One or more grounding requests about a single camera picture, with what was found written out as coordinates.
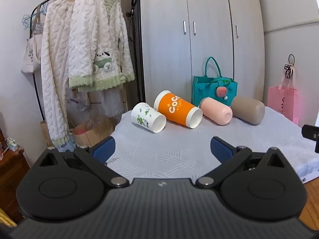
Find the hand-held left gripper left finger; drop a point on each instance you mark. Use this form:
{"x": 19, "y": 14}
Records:
{"x": 104, "y": 149}

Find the white plastic bag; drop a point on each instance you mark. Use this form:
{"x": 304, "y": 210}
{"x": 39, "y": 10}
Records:
{"x": 77, "y": 104}

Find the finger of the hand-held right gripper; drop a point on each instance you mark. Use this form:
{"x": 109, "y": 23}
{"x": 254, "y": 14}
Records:
{"x": 310, "y": 132}

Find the yellow cloth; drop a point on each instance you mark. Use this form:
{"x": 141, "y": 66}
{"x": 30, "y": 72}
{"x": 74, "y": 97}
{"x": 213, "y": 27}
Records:
{"x": 6, "y": 217}

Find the bundle of blue hangers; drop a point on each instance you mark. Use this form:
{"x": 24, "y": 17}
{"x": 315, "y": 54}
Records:
{"x": 31, "y": 21}

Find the teal felt handbag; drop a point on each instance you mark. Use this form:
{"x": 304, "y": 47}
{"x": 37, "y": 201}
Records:
{"x": 202, "y": 92}

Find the pale grey garment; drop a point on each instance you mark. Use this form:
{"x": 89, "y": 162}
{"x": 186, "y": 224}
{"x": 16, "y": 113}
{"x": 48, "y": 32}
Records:
{"x": 112, "y": 102}

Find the brown wooden cabinet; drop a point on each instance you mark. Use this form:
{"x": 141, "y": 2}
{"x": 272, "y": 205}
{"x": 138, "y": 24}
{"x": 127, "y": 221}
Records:
{"x": 12, "y": 171}

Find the orange paper cup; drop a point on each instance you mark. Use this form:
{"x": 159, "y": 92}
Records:
{"x": 174, "y": 107}

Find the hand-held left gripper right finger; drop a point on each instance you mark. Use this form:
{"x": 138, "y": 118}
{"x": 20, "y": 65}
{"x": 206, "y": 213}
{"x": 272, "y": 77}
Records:
{"x": 220, "y": 149}

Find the grey wardrobe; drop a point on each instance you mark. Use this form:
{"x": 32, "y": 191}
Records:
{"x": 211, "y": 17}

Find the cream canvas tote bag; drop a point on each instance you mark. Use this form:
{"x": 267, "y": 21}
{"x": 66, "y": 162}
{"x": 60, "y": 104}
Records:
{"x": 31, "y": 54}

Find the pink cup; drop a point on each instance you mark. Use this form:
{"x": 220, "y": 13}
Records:
{"x": 214, "y": 110}

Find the black clothes rack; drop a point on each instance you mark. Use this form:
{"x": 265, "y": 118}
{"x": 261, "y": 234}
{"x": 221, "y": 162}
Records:
{"x": 35, "y": 84}

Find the black tripod stand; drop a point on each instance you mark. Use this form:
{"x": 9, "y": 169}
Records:
{"x": 135, "y": 54}

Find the tan cup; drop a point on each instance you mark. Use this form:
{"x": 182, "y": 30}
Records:
{"x": 249, "y": 109}

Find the white cup with green print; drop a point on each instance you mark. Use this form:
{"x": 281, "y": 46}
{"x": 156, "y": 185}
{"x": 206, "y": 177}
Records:
{"x": 144, "y": 117}

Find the pink paper gift bag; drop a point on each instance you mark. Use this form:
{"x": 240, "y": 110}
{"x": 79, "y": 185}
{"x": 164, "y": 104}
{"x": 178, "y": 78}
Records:
{"x": 284, "y": 102}

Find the white fuzzy cardigan green trim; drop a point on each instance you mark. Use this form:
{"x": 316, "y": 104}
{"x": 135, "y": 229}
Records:
{"x": 99, "y": 29}

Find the brown paper bag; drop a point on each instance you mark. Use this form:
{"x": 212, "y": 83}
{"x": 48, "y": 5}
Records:
{"x": 84, "y": 137}

